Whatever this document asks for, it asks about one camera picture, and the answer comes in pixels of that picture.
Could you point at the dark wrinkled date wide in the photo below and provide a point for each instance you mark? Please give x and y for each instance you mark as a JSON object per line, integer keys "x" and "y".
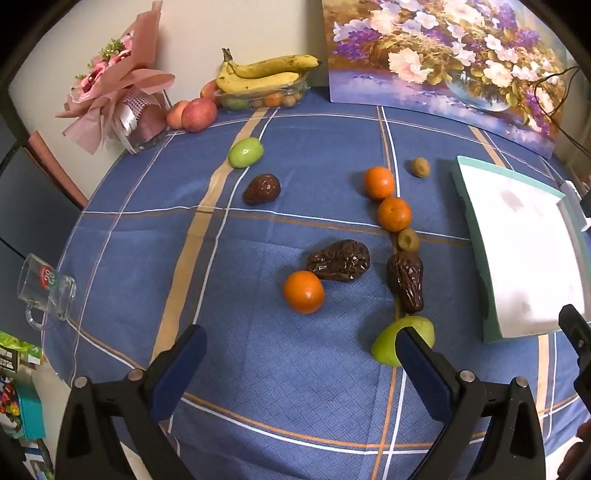
{"x": 343, "y": 261}

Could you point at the pink flower bouquet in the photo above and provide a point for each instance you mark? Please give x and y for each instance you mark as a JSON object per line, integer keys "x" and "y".
{"x": 124, "y": 65}

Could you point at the dark avocado far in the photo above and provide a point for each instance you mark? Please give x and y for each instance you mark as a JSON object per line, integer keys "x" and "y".
{"x": 264, "y": 188}

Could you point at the yellow banana upper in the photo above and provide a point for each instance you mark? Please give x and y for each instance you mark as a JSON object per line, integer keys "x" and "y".
{"x": 288, "y": 63}

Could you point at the olive green small fruit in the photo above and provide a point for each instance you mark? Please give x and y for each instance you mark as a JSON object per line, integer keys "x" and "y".
{"x": 408, "y": 240}

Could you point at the dark wrinkled date long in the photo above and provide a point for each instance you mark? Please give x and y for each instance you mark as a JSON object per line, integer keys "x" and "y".
{"x": 405, "y": 272}

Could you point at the white power strip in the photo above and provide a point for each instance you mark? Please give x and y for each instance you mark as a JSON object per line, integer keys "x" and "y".
{"x": 579, "y": 206}

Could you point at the small green apple far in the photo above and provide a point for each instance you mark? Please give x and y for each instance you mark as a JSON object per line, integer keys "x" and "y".
{"x": 245, "y": 152}

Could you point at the clear glass fruit bowl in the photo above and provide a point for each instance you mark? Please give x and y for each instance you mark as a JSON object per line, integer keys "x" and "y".
{"x": 286, "y": 96}

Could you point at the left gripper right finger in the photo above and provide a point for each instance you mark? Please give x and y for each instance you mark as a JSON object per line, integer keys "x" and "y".
{"x": 513, "y": 445}

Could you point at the red apple behind bowl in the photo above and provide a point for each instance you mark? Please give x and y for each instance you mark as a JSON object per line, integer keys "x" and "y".
{"x": 209, "y": 90}

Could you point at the red apple front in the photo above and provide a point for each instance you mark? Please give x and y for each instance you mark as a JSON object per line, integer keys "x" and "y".
{"x": 198, "y": 115}

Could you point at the brown kiwi near tray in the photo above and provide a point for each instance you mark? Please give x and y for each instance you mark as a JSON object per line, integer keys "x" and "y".
{"x": 420, "y": 167}

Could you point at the teal white shallow tray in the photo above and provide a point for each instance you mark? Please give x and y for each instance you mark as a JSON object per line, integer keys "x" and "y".
{"x": 531, "y": 257}

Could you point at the yellow banana lower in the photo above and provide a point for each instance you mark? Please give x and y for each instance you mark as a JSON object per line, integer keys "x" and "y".
{"x": 229, "y": 82}

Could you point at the floral oil painting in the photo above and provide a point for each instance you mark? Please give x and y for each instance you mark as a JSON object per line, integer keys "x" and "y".
{"x": 491, "y": 64}

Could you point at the orange tangerine top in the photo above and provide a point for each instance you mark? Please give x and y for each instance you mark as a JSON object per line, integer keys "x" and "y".
{"x": 379, "y": 183}

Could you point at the blue plaid tablecloth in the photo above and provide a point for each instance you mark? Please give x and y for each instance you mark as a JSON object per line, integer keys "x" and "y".
{"x": 301, "y": 239}

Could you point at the clear glass mug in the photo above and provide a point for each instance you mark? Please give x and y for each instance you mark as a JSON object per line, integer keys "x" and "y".
{"x": 48, "y": 294}

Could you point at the orange tangerine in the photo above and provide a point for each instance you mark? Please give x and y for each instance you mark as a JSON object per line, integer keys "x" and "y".
{"x": 394, "y": 214}
{"x": 379, "y": 183}
{"x": 304, "y": 292}

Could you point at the large green apple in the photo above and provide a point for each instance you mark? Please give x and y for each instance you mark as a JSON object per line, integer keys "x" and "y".
{"x": 384, "y": 347}

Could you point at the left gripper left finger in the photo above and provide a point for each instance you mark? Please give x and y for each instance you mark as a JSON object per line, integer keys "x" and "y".
{"x": 88, "y": 445}

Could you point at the yellow banana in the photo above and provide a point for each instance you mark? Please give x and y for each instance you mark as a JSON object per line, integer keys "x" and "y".
{"x": 229, "y": 82}
{"x": 288, "y": 63}

